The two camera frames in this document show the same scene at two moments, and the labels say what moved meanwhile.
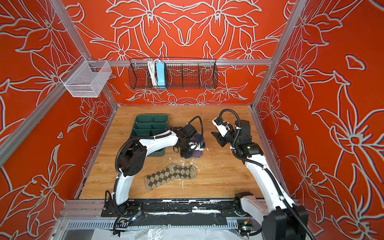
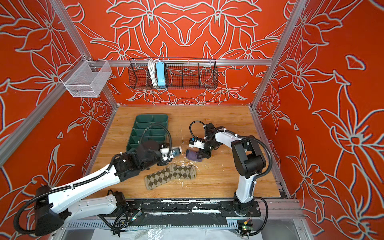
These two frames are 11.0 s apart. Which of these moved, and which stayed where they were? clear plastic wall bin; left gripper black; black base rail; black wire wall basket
Moved: left gripper black
Stayed: black base rail; clear plastic wall bin; black wire wall basket
